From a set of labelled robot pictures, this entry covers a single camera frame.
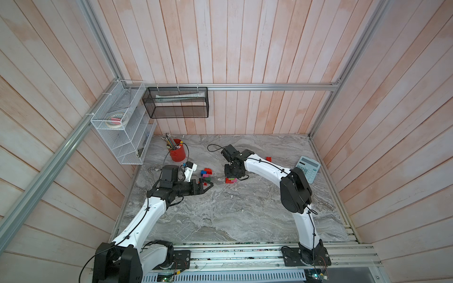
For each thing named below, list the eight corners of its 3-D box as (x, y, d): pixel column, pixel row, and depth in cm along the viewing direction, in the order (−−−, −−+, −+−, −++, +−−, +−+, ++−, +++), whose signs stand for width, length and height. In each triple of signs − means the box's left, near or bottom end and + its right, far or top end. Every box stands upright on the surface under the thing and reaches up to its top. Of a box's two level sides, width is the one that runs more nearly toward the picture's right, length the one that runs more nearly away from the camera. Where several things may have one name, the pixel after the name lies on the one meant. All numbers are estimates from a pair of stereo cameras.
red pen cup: (173, 162, 109) (168, 149, 99) (175, 152, 114) (171, 138, 104) (184, 162, 109) (180, 149, 99) (186, 152, 114) (182, 138, 104)
